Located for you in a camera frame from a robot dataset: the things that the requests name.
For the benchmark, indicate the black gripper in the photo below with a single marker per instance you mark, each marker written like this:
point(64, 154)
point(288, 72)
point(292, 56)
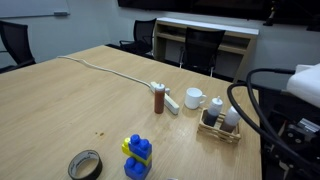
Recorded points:
point(300, 150)

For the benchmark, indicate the blue and yellow block stack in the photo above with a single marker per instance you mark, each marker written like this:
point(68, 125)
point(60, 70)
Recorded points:
point(138, 156)

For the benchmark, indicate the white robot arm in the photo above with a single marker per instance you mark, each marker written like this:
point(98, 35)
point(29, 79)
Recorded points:
point(305, 83)

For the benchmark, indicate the squeeze bottle brown sauce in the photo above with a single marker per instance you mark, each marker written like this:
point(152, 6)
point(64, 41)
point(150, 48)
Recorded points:
point(230, 120)

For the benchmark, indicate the wooden slat crate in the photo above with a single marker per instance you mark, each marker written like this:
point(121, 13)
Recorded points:
point(216, 133)

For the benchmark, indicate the squeeze bottle dark sauce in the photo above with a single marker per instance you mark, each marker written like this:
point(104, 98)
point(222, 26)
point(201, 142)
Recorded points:
point(213, 110)

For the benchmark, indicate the white mug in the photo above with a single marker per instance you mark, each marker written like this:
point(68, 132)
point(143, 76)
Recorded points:
point(192, 99)

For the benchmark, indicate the white desk in background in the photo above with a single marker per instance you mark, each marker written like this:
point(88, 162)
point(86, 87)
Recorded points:
point(240, 36)

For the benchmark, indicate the white power strip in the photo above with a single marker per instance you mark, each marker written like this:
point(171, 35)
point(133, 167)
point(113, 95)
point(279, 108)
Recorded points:
point(171, 105)

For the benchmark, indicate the black office chair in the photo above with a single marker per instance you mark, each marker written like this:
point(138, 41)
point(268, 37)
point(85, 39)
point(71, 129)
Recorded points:
point(15, 40)
point(143, 33)
point(201, 46)

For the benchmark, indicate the white plug adapter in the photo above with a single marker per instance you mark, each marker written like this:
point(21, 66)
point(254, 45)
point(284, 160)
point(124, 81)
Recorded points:
point(167, 90)

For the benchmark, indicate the red-brown sauce bottle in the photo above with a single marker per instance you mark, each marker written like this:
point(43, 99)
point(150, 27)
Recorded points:
point(159, 101)

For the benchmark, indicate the black tape roll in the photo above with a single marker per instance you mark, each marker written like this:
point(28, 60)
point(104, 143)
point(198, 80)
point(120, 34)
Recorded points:
point(74, 165)

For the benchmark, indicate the whiteboard eraser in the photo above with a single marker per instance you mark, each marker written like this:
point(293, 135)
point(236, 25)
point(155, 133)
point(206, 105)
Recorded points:
point(61, 13)

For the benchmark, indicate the whiteboard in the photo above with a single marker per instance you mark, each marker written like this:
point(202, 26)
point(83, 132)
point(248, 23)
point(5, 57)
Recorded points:
point(26, 6)

